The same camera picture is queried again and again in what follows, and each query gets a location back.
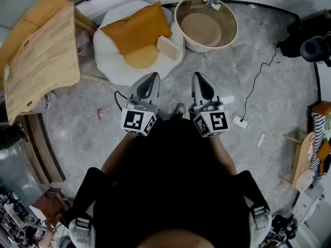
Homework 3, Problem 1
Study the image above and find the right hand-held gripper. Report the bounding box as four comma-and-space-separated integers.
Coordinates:
188, 71, 231, 138

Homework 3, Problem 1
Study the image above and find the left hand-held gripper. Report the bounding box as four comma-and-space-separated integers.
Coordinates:
121, 71, 161, 137

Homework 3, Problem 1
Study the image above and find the cream white book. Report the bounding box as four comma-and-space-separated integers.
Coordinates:
156, 35, 181, 61

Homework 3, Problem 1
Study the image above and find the white round cushion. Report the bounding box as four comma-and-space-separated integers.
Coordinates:
93, 0, 186, 86

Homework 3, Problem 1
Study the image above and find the person's right forearm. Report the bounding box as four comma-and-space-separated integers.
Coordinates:
218, 138, 237, 177

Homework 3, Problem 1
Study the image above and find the person's left forearm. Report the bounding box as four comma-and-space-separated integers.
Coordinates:
100, 133, 135, 177

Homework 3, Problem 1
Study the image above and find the person's grey shoe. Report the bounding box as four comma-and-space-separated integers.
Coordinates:
173, 103, 187, 118

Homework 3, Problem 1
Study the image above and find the white power adapter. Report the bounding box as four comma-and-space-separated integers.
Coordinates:
232, 116, 248, 129

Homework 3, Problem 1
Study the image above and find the orange square cushion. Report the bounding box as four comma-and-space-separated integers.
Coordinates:
100, 1, 173, 56

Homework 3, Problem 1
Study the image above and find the round glass side table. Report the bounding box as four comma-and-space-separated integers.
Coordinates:
174, 0, 238, 53

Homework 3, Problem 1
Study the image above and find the white power strip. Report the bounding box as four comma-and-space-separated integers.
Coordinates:
255, 133, 267, 149

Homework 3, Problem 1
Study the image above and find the grey white small device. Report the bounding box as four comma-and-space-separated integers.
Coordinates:
203, 0, 222, 11

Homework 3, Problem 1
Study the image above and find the person's black clothing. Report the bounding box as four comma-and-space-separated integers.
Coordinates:
63, 112, 272, 248

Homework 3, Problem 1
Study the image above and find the light wooden table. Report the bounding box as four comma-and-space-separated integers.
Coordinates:
4, 2, 81, 126

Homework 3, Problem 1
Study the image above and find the black office chair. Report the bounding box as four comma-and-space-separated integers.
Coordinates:
299, 31, 331, 67

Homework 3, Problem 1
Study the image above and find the wooden board stand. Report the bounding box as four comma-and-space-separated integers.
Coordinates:
279, 127, 316, 190

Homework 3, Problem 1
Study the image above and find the striped cloth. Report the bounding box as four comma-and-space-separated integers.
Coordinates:
309, 112, 327, 183

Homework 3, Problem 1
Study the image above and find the large brown cardboard box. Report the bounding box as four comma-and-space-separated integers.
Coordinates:
0, 0, 78, 91

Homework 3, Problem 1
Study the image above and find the white low cabinet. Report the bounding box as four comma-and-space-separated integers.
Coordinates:
292, 187, 327, 226

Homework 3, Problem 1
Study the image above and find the short black cable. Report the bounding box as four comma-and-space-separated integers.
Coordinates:
114, 90, 129, 111

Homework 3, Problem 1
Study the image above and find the white cable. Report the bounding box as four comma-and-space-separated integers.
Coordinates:
234, 145, 262, 166

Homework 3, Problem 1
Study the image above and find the grey shoulder strap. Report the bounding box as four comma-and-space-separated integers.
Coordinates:
68, 214, 95, 248
248, 197, 273, 242

